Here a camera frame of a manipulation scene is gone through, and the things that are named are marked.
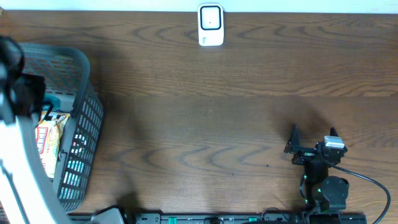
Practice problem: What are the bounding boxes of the grey plastic shopping basket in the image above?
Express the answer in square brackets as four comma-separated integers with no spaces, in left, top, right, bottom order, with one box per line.
[21,43,104,213]

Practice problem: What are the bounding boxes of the yellow wet wipes pack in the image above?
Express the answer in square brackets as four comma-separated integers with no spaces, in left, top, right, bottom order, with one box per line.
[35,111,70,179]

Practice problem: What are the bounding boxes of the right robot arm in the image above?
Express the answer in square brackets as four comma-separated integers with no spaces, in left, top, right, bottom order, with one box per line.
[284,125,349,223]

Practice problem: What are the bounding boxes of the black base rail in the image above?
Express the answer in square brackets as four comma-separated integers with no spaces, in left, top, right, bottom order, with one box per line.
[121,211,367,224]

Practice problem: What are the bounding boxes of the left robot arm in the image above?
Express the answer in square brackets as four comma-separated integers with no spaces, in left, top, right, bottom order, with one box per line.
[1,37,129,223]

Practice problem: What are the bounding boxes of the white barcode scanner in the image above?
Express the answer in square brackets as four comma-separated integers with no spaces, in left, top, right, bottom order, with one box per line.
[197,3,224,47]

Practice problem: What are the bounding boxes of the blue mouthwash bottle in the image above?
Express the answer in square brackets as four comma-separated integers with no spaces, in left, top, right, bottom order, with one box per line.
[44,95,61,108]

